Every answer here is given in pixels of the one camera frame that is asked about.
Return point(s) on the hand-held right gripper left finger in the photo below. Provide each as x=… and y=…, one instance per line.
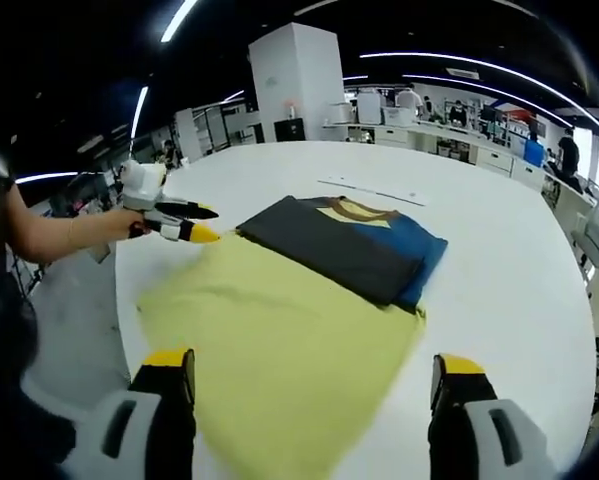
x=144, y=430

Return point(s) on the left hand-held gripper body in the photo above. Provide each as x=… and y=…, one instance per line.
x=141, y=182

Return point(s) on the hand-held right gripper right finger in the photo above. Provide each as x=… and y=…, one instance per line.
x=484, y=435

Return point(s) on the yellow blue grey garment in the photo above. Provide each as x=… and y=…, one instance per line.
x=289, y=350

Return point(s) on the person's left hand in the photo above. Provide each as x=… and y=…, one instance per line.
x=121, y=222

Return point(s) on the white ceiling light strip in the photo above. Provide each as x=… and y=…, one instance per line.
x=479, y=61
x=179, y=20
x=489, y=87
x=49, y=176
x=139, y=112
x=234, y=96

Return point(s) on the black framed glass partition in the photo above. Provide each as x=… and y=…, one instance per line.
x=219, y=127

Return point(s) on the black cabinet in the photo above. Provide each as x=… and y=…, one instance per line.
x=289, y=130

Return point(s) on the white dispenser with red top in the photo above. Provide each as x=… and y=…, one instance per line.
x=290, y=111

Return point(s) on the person's dark patterned clothing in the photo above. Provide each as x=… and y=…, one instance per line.
x=9, y=350

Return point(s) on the white square pillar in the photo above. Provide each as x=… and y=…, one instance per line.
x=294, y=65

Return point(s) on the small white appliance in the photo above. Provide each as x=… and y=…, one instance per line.
x=340, y=114

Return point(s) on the white flat strip with holes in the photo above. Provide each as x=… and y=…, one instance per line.
x=374, y=191

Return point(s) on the tall white appliance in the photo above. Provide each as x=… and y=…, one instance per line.
x=369, y=109

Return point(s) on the long white counter with drawers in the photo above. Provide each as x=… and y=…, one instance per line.
x=394, y=135

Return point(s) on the grey mesh office chair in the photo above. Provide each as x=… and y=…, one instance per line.
x=596, y=235

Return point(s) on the white storage box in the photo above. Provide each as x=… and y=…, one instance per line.
x=396, y=117

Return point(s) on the red and blue wall banner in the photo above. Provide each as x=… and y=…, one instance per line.
x=515, y=109

